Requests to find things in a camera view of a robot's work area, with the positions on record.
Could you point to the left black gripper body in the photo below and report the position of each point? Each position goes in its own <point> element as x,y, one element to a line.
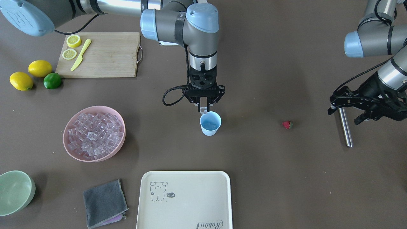
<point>372,87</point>

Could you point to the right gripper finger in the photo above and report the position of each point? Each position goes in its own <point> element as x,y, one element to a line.
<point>209,103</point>
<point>199,104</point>

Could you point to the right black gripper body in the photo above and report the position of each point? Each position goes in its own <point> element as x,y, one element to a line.
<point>220,91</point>

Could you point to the clear ice cube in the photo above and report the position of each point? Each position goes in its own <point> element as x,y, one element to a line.
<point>203,110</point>

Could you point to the red strawberry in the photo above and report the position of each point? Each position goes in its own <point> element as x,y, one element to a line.
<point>287,124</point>

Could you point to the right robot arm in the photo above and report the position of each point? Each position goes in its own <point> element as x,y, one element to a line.
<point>192,24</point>

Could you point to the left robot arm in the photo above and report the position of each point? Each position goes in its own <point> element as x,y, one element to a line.
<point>376,35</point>

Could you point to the light blue cup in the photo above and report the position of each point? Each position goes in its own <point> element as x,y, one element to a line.
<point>210,123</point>

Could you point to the pile of ice cubes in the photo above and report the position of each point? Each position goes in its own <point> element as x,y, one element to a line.
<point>93,133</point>

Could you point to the steel muddler black tip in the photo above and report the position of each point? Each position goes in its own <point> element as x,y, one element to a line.
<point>345,128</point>

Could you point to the wooden cutting board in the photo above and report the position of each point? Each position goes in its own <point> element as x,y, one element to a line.
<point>110,54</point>

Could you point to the pink bowl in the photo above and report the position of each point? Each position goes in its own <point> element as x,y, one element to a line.
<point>94,133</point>

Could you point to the cream rabbit tray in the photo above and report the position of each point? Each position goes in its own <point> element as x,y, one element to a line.
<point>185,200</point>

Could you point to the yellow plastic knife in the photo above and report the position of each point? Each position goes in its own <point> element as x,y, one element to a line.
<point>79,59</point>

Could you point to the lemon slice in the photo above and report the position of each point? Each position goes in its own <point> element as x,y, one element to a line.
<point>73,41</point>
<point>69,54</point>

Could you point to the grey folded cloth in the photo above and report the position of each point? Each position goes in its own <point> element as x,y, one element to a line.
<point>104,204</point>

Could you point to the green lime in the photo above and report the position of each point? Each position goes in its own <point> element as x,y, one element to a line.
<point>52,81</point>

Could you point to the whole yellow lemon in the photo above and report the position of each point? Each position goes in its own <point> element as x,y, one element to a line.
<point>40,68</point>
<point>21,81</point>

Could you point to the green bowl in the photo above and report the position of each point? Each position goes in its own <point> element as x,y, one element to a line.
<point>17,189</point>

